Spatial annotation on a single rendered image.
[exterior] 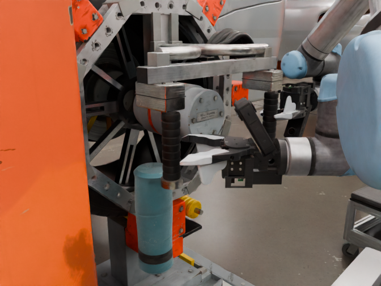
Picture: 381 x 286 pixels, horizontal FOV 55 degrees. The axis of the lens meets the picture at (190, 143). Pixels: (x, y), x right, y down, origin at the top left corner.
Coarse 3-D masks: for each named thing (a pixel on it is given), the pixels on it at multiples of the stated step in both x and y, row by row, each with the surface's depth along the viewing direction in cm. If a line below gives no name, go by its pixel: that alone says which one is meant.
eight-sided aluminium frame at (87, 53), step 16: (112, 0) 81; (128, 0) 80; (144, 0) 83; (160, 0) 87; (176, 0) 90; (192, 0) 93; (112, 16) 78; (128, 16) 81; (192, 16) 95; (96, 32) 77; (112, 32) 79; (192, 32) 102; (208, 32) 101; (80, 48) 76; (96, 48) 78; (80, 64) 75; (80, 80) 76; (224, 80) 109; (80, 96) 77; (224, 96) 111; (224, 128) 114; (96, 176) 84; (192, 176) 109; (112, 192) 88; (128, 192) 92; (176, 192) 104; (128, 208) 93
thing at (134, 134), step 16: (128, 48) 95; (128, 64) 96; (144, 64) 102; (112, 80) 94; (128, 80) 98; (192, 80) 119; (112, 96) 98; (96, 112) 92; (112, 112) 96; (128, 112) 104; (112, 128) 97; (128, 128) 101; (144, 128) 105; (96, 144) 95; (128, 144) 102; (144, 144) 129; (160, 144) 125; (192, 144) 118; (128, 160) 104; (144, 160) 122; (160, 160) 119; (112, 176) 111; (128, 176) 104
